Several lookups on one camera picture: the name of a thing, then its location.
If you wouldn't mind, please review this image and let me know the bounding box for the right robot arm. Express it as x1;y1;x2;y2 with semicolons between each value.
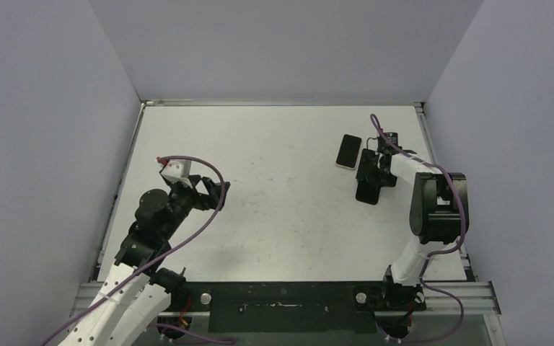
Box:
355;132;470;311

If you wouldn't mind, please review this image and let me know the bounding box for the phone in beige case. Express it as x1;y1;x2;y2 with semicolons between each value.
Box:
335;134;362;170

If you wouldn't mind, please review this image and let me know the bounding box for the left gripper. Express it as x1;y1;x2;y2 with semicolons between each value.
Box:
162;174;230;239

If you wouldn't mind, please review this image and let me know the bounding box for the aluminium frame rail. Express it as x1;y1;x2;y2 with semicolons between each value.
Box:
70;281;501;317

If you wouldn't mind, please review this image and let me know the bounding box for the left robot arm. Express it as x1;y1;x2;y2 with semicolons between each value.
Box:
61;175;231;345

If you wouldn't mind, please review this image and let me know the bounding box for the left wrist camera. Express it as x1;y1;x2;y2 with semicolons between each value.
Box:
157;157;192;187

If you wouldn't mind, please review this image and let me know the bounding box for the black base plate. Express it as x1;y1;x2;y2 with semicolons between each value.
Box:
181;281;392;335

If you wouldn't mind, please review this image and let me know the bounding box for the black phone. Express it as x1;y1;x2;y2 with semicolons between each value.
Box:
355;182;381;205

